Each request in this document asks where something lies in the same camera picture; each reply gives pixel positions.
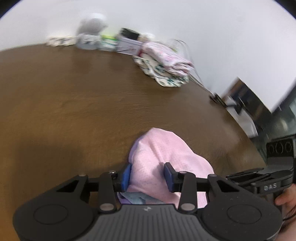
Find black small box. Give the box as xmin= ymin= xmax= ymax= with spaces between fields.
xmin=119 ymin=28 xmax=139 ymax=41

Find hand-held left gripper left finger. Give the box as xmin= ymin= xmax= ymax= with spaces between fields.
xmin=57 ymin=164 xmax=133 ymax=214

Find person's right forearm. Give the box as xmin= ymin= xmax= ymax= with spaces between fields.
xmin=279 ymin=219 xmax=296 ymax=241

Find small white patterned cloth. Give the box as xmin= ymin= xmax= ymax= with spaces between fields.
xmin=46 ymin=35 xmax=76 ymax=47

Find white round robot speaker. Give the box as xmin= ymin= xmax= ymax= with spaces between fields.
xmin=76 ymin=13 xmax=107 ymax=50

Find person's right hand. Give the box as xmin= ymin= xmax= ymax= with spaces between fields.
xmin=275 ymin=183 xmax=296 ymax=219

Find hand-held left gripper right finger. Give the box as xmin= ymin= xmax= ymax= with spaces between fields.
xmin=164 ymin=162 xmax=240 ymax=214

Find folded green floral cloth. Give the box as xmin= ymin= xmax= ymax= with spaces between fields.
xmin=134 ymin=56 xmax=189 ymax=88

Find dark grey furniture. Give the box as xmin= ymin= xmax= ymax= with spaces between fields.
xmin=221 ymin=77 xmax=296 ymax=160

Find pink blue purple garment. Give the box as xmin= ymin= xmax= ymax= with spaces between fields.
xmin=117 ymin=128 xmax=215 ymax=209

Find folded pink floral clothes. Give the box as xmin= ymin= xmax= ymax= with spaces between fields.
xmin=140 ymin=41 xmax=193 ymax=76

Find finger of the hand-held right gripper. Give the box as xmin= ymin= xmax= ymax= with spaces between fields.
xmin=232 ymin=168 xmax=266 ymax=178
xmin=225 ymin=175 xmax=259 ymax=187

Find green white small box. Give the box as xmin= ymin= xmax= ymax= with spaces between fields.
xmin=99 ymin=34 xmax=118 ymax=51

